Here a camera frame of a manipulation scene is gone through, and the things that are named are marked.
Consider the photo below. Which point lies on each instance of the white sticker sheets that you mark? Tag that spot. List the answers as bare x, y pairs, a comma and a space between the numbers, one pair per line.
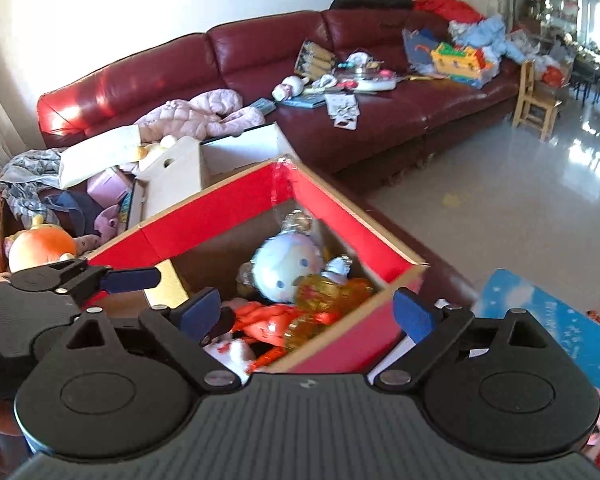
341, 109

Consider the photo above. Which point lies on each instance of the pack of yellow tubes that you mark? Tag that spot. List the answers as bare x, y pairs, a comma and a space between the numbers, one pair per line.
314, 59

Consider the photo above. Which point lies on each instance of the purple plush toy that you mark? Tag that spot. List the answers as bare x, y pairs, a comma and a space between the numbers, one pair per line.
102, 225

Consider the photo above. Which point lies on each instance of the blue play mat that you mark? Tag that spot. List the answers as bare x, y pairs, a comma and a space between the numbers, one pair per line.
555, 320

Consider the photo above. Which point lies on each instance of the orange horse foil balloon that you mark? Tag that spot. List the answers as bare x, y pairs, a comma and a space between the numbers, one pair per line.
270, 320

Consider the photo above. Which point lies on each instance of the yellow toy block set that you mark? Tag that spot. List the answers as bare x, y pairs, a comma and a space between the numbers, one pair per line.
462, 62

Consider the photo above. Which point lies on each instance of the glass display cabinet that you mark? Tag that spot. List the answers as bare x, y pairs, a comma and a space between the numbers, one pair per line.
560, 5

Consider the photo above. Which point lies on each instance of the blue book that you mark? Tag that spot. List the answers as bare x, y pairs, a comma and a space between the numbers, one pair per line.
302, 102

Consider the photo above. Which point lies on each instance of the white plush toy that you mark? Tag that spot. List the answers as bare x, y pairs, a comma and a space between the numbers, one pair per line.
232, 352

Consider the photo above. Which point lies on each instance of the pink plastic box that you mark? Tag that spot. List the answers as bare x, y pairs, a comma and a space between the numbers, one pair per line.
107, 185

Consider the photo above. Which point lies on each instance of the small white doll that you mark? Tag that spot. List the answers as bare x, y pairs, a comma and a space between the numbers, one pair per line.
290, 87

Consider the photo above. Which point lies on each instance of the dark blue cloth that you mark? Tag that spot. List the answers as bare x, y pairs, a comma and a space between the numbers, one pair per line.
72, 210

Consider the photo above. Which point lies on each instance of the grey cloth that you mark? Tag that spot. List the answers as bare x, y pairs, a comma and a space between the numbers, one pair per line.
30, 170

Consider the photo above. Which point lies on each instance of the light blue cloth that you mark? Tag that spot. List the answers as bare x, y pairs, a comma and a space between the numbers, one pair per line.
490, 35

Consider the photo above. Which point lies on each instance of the pink padded jacket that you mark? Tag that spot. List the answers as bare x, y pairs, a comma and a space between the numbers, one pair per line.
190, 115

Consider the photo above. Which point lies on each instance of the red cardboard box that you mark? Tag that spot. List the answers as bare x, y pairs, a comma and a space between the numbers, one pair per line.
320, 195

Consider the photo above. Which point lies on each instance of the blue plush toy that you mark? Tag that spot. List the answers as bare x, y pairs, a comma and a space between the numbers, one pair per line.
285, 265

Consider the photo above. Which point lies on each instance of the white cardboard box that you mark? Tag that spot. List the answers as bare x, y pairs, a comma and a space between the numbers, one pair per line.
175, 185

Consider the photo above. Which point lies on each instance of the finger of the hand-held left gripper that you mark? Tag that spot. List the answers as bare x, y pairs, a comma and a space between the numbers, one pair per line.
130, 280

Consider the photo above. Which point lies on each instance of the dark red leather sofa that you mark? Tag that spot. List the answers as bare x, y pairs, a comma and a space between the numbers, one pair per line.
180, 75

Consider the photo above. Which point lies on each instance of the dark dining table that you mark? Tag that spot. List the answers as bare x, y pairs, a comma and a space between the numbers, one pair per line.
597, 77

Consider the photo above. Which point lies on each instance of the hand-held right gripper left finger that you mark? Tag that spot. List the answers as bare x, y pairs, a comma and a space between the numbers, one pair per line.
200, 315

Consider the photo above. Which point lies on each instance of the blue paper bag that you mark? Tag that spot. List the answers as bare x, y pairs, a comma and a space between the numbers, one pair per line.
417, 47

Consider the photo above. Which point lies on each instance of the small wooden chair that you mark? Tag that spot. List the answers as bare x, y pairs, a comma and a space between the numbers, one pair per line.
532, 105

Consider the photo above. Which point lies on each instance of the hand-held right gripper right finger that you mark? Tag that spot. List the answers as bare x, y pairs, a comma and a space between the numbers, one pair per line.
415, 315

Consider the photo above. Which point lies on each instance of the orange round plush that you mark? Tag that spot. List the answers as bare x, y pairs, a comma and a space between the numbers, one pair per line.
40, 247

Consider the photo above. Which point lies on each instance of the pale yellow plush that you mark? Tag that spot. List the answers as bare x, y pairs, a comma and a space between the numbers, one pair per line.
152, 150

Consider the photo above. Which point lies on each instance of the red cloth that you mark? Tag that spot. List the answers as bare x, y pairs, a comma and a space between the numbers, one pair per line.
445, 7

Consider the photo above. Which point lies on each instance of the gold foil balloon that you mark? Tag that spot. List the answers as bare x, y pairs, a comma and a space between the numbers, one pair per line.
320, 295

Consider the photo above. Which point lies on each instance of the white toy tray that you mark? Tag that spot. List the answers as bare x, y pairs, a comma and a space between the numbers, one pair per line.
367, 81

